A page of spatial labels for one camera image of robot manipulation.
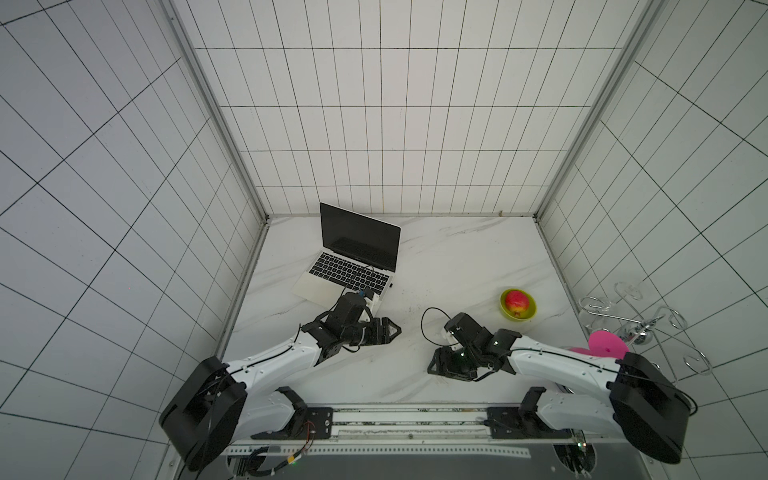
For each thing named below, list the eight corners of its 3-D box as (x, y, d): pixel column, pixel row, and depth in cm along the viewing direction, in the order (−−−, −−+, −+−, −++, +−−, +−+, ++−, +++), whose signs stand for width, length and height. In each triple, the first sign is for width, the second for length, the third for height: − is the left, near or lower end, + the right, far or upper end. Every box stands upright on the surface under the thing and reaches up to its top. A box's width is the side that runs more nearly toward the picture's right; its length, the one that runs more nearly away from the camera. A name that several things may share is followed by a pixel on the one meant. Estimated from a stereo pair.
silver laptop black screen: (313, 304, 97) (298, 270, 81) (324, 242, 114) (314, 204, 98) (399, 304, 97) (401, 270, 81) (397, 242, 114) (399, 204, 98)
